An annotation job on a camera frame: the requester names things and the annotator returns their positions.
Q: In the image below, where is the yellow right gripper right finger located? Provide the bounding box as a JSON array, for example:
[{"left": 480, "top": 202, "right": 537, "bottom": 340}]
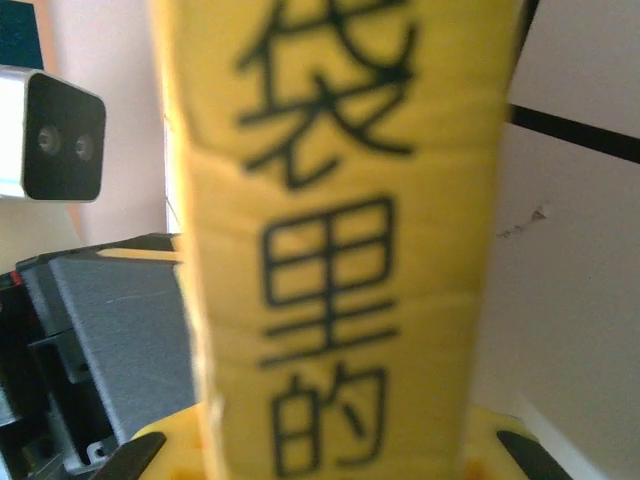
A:
[{"left": 464, "top": 405, "right": 576, "bottom": 480}]

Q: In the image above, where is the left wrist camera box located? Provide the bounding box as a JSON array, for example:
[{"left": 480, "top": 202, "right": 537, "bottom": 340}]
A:
[{"left": 0, "top": 63, "right": 107, "bottom": 204}]

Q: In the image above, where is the yellow book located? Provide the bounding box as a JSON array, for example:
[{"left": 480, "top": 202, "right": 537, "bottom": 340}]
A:
[{"left": 147, "top": 0, "right": 519, "bottom": 480}]

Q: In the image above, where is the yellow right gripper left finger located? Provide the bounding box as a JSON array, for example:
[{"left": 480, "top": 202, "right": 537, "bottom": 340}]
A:
[{"left": 97, "top": 407, "right": 211, "bottom": 480}]

